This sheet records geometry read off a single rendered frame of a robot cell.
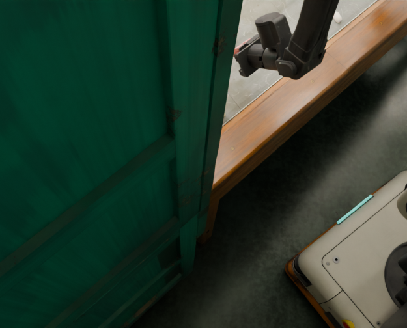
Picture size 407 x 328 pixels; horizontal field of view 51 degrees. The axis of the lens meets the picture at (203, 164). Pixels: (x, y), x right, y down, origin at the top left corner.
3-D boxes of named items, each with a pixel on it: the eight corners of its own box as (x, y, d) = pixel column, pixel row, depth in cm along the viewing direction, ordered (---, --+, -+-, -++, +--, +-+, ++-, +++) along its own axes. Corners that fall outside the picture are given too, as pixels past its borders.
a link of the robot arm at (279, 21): (294, 79, 91) (322, 60, 94) (280, 27, 85) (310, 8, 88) (258, 73, 101) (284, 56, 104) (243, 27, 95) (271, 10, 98)
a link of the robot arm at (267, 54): (282, 77, 97) (300, 64, 99) (275, 48, 93) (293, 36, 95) (263, 73, 102) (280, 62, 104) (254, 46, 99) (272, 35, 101)
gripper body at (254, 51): (232, 54, 104) (251, 56, 98) (261, 32, 107) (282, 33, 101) (241, 77, 107) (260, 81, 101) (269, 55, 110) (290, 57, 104)
